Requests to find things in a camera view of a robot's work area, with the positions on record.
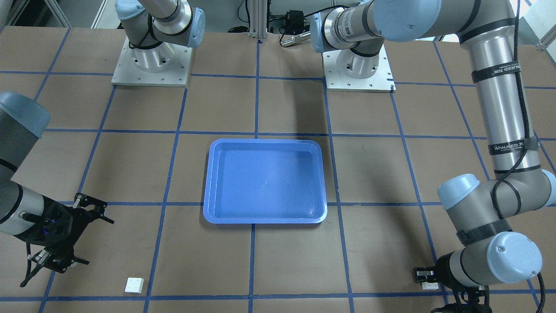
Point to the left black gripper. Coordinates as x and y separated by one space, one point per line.
442 270

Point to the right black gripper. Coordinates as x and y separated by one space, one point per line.
77 221

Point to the white plain block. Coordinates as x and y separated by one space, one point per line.
429 286

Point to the white block with studs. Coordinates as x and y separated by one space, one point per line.
134 285

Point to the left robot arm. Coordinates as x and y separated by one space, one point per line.
493 252

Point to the blue plastic tray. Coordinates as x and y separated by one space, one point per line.
264 181

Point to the silver metal cylinder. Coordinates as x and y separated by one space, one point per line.
296 39

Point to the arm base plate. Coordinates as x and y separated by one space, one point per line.
347 72
168 65

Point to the aluminium frame post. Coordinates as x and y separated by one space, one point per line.
258 12

